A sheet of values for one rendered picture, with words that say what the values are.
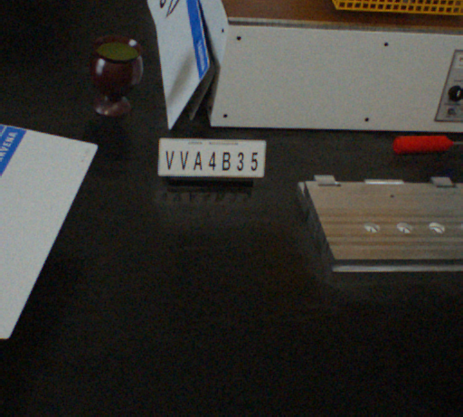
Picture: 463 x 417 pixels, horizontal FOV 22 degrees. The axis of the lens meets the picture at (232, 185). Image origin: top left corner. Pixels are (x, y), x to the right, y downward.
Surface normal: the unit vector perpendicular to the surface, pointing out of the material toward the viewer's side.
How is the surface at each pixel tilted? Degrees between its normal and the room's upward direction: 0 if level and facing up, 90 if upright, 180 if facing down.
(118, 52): 0
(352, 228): 0
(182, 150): 65
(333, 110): 90
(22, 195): 0
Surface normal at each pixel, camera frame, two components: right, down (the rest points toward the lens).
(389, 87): 0.18, 0.60
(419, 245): 0.15, -0.80
